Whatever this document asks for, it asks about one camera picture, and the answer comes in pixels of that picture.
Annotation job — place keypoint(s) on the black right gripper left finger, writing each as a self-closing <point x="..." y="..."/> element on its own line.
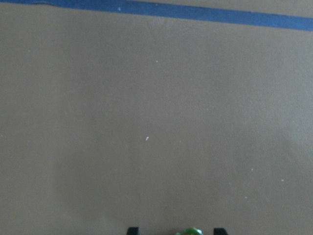
<point x="132" y="231"/>

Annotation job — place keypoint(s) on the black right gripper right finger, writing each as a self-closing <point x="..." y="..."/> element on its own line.
<point x="220" y="231"/>

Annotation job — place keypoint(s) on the red strawberry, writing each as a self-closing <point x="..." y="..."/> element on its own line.
<point x="190" y="231"/>

